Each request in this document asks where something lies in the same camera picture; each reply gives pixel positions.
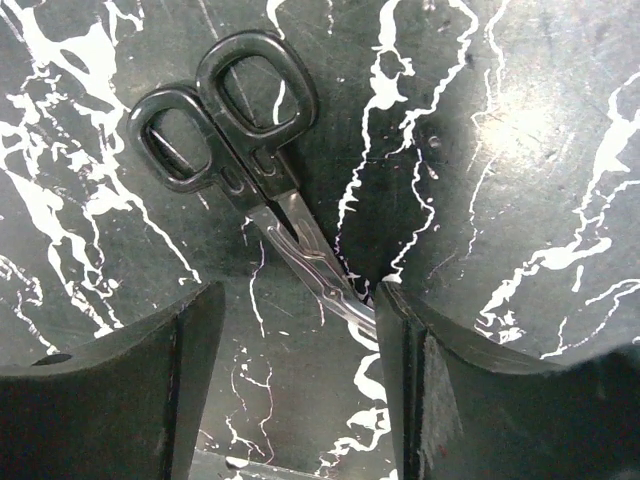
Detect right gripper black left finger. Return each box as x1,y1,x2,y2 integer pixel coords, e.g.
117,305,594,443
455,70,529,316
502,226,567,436
1,282,225,479

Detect small metal scissors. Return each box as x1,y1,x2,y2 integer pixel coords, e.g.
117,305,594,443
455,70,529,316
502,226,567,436
127,29,376,337

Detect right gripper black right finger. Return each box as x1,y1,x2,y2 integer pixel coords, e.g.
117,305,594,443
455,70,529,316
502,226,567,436
375,283,639,479

